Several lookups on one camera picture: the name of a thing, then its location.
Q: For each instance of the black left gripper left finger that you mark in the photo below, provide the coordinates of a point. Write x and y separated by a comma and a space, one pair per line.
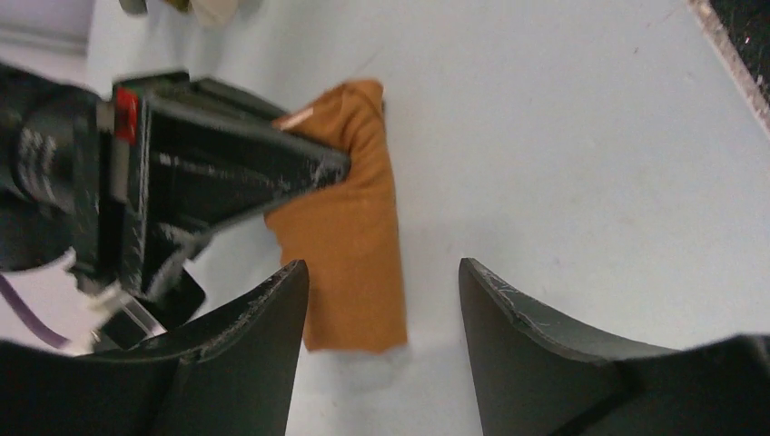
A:
229, 372

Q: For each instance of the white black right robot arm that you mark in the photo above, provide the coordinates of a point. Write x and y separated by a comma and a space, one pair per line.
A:
37, 148

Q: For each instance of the orange-brown underwear with cream waistband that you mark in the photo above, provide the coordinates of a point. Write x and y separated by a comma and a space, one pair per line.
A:
348, 234

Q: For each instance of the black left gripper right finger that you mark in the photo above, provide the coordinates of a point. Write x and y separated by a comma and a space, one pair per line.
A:
538, 371

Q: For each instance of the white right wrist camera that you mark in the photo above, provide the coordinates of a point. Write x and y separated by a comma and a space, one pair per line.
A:
140, 306

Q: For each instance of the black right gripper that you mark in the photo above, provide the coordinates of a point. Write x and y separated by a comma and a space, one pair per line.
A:
187, 161

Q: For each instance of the beige crumpled underwear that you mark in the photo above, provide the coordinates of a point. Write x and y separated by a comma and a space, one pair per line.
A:
210, 13

